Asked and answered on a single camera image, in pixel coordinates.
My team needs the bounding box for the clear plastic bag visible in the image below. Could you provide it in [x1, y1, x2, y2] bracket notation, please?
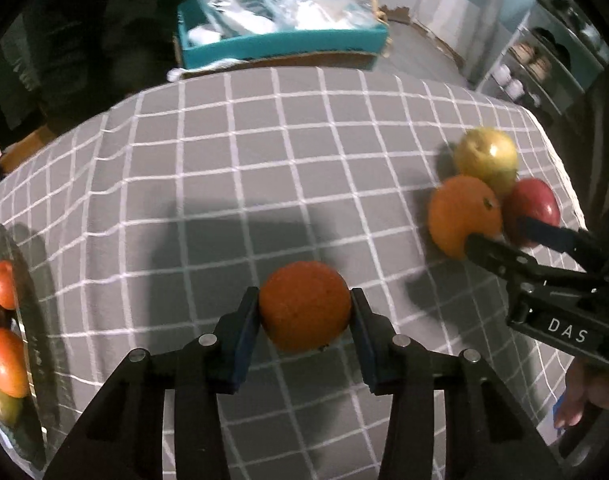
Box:
[274, 0, 381, 30]

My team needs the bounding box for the teal plastic basket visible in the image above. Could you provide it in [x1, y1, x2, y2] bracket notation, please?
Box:
[175, 0, 389, 68]

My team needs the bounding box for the red apple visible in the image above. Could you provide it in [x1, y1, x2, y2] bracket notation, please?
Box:
[502, 178, 561, 248]

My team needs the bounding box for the dark green glass plate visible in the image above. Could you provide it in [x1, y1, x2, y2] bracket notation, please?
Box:
[0, 222, 50, 479]

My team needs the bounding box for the shoe rack with shoes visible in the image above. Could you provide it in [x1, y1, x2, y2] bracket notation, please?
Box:
[476, 0, 609, 126]

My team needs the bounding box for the black hanging coat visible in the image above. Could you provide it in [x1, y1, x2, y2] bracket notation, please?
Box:
[0, 0, 184, 128]

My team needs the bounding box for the yellow pear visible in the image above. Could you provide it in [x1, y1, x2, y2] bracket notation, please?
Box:
[453, 127, 518, 200]
[0, 389, 24, 429]

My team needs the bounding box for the large orange with stem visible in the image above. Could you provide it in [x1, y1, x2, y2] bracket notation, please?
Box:
[427, 176, 503, 260]

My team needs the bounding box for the small tangerine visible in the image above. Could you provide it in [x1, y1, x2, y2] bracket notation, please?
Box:
[0, 260, 17, 310]
[259, 261, 351, 353]

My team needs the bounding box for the person right hand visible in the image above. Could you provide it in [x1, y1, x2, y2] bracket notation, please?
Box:
[554, 358, 609, 429]

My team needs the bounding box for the grey checked tablecloth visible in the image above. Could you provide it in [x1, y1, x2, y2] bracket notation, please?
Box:
[0, 68, 583, 457]

